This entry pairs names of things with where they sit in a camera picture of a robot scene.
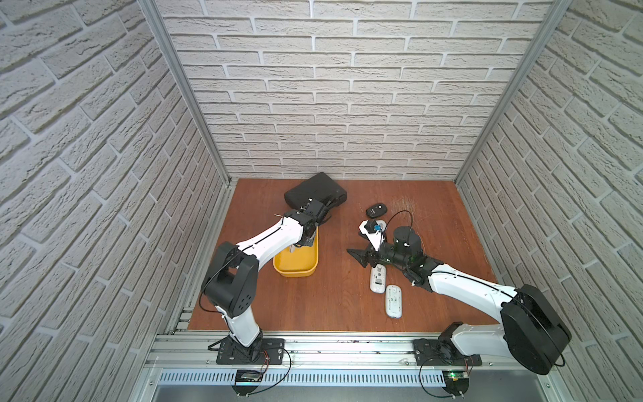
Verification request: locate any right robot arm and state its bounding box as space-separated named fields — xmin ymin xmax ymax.
xmin=347 ymin=244 xmax=572 ymax=375

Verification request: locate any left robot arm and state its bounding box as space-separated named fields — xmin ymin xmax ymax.
xmin=201 ymin=199 xmax=337 ymax=349

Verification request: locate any black mouse upside down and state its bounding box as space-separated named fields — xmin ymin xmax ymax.
xmin=365 ymin=203 xmax=388 ymax=219

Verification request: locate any yellow plastic storage box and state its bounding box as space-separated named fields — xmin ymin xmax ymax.
xmin=273 ymin=231 xmax=319 ymax=278

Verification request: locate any black plastic tool case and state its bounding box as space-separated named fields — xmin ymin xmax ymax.
xmin=284 ymin=172 xmax=348 ymax=209

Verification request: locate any right controller board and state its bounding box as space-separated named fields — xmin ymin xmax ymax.
xmin=442 ymin=371 xmax=470 ymax=398

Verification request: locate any controller board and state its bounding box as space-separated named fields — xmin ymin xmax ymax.
xmin=232 ymin=370 xmax=264 ymax=396
xmin=442 ymin=371 xmax=470 ymax=398

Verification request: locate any left controller board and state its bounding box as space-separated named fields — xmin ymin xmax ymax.
xmin=232 ymin=370 xmax=264 ymax=396

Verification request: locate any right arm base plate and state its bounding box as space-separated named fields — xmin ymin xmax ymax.
xmin=412 ymin=338 xmax=482 ymax=368

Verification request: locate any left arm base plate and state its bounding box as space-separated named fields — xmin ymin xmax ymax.
xmin=209 ymin=336 xmax=286 ymax=365

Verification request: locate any aluminium front rail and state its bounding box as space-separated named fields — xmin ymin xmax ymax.
xmin=145 ymin=330 xmax=554 ymax=373

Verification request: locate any aluminium corner post left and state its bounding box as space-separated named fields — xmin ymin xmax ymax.
xmin=139 ymin=0 xmax=232 ymax=187

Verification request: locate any aluminium corner post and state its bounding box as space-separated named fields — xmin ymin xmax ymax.
xmin=139 ymin=0 xmax=232 ymax=187
xmin=454 ymin=0 xmax=573 ymax=187

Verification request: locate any aluminium corner post right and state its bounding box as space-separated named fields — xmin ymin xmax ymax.
xmin=454 ymin=0 xmax=573 ymax=187

